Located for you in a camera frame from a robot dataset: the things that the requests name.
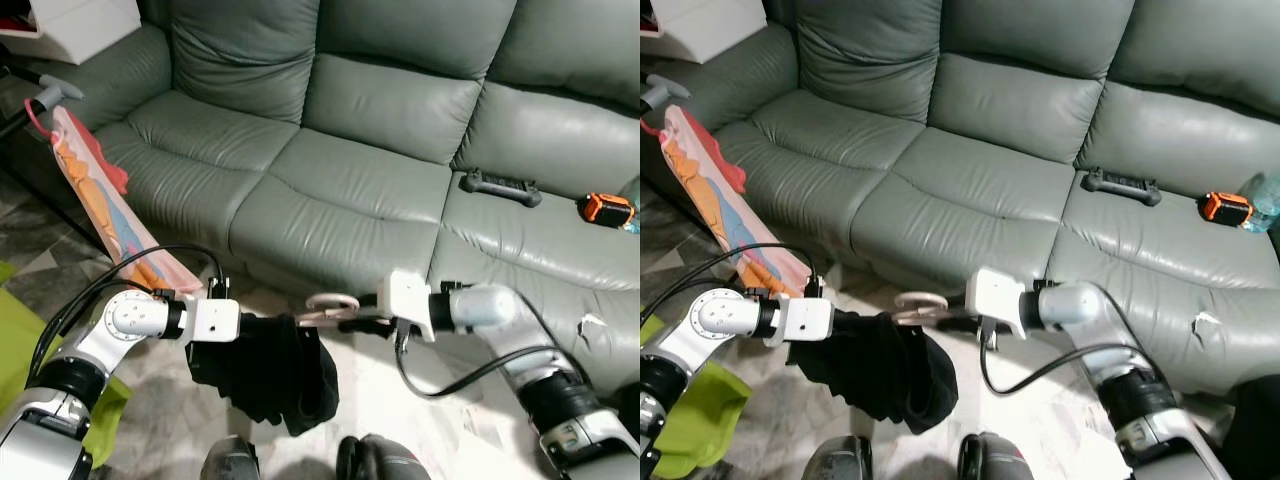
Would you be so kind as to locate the clear plastic bottle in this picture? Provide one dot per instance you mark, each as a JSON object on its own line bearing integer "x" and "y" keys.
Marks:
{"x": 633, "y": 210}
{"x": 1262, "y": 205}

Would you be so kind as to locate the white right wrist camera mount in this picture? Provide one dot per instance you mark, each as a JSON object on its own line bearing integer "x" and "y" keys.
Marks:
{"x": 993, "y": 297}
{"x": 405, "y": 298}

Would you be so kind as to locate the black handheld controller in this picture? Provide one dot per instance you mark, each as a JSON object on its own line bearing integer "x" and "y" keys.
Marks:
{"x": 500, "y": 187}
{"x": 1120, "y": 187}

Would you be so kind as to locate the pink plastic clothes hanger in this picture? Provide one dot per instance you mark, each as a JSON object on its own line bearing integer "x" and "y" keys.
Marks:
{"x": 920, "y": 296}
{"x": 335, "y": 297}

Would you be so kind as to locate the grey left robot leg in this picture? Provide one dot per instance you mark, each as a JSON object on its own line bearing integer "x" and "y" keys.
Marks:
{"x": 230, "y": 462}
{"x": 840, "y": 462}

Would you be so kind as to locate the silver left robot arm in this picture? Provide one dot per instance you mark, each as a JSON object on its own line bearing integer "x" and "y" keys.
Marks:
{"x": 720, "y": 312}
{"x": 130, "y": 315}

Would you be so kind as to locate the black garment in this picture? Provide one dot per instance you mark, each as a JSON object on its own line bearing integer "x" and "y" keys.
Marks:
{"x": 270, "y": 380}
{"x": 880, "y": 380}

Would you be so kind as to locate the pink patterned garment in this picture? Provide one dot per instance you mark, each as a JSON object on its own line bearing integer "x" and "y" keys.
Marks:
{"x": 100, "y": 200}
{"x": 710, "y": 200}

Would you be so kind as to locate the red clothes hanger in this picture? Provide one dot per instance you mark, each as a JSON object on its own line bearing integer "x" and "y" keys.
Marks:
{"x": 105, "y": 172}
{"x": 725, "y": 175}

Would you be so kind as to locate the orange and black device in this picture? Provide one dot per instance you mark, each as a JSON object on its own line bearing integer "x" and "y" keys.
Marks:
{"x": 1225, "y": 210}
{"x": 605, "y": 212}

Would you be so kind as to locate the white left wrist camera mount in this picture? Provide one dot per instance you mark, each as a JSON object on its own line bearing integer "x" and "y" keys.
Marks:
{"x": 212, "y": 320}
{"x": 800, "y": 320}

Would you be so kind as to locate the grey green leather sofa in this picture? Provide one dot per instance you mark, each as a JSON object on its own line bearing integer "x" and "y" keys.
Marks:
{"x": 1000, "y": 110}
{"x": 380, "y": 110}

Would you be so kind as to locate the grey robot leg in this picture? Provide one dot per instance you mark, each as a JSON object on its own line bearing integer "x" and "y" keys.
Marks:
{"x": 230, "y": 462}
{"x": 995, "y": 460}
{"x": 840, "y": 462}
{"x": 385, "y": 460}

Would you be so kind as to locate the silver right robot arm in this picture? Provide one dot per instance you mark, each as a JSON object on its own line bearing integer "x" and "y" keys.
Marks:
{"x": 480, "y": 305}
{"x": 1070, "y": 305}

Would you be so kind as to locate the grey right robot leg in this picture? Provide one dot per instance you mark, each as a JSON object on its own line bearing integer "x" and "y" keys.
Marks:
{"x": 385, "y": 460}
{"x": 995, "y": 460}

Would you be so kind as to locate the lime green garment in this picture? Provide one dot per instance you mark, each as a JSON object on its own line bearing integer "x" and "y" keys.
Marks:
{"x": 700, "y": 420}
{"x": 20, "y": 340}

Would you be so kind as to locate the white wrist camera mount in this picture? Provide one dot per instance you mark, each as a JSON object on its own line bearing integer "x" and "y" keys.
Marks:
{"x": 800, "y": 320}
{"x": 405, "y": 298}
{"x": 212, "y": 320}
{"x": 993, "y": 297}

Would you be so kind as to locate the barefoot person in black trousers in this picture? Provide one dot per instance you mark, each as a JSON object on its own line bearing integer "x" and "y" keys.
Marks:
{"x": 1255, "y": 430}

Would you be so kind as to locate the white box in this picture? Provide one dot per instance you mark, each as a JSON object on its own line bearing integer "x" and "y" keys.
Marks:
{"x": 700, "y": 25}
{"x": 80, "y": 25}

